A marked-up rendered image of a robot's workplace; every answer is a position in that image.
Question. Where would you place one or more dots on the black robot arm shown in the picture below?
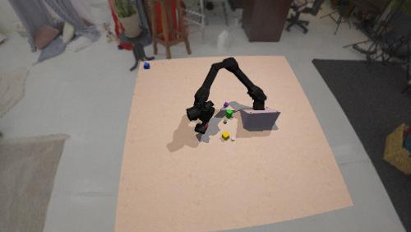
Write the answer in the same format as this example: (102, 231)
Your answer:
(201, 107)

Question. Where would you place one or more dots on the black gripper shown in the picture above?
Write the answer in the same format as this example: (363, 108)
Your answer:
(205, 119)

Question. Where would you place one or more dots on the yellow block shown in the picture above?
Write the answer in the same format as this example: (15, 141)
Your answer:
(225, 135)

